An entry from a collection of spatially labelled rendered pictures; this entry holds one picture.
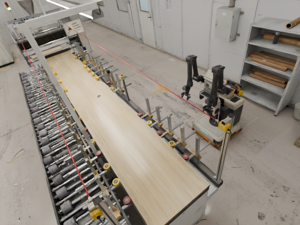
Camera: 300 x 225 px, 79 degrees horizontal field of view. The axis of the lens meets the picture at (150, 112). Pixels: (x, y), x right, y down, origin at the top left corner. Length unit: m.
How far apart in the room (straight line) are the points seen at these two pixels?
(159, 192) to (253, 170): 1.78
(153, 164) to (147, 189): 0.29
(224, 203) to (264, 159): 1.02
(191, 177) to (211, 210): 0.94
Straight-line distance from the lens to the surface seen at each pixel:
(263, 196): 3.17
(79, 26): 5.94
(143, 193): 2.04
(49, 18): 1.82
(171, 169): 2.12
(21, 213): 3.79
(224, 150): 1.82
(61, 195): 2.46
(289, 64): 3.91
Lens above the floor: 2.73
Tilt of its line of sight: 41 degrees down
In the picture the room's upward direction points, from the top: 11 degrees counter-clockwise
